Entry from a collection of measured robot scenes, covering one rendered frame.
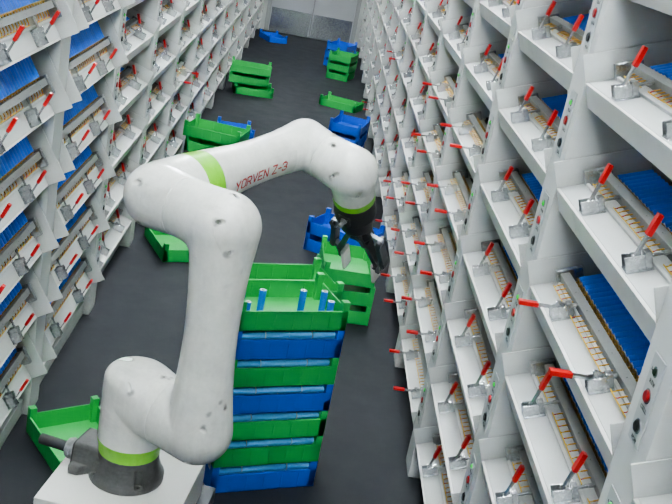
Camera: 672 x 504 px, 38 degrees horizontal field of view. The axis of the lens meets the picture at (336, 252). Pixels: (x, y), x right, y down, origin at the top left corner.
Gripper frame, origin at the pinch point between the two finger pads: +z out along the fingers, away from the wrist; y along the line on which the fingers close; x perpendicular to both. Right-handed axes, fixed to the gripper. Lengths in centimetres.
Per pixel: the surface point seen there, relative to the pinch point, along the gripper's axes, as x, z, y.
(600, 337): -22, -52, 62
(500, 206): 28.5, -4.1, 22.0
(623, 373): -30, -59, 68
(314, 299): 3.4, 35.1, -19.0
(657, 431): -47, -79, 75
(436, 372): 8, 52, 17
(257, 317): -17.8, 14.8, -20.0
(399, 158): 154, 167, -82
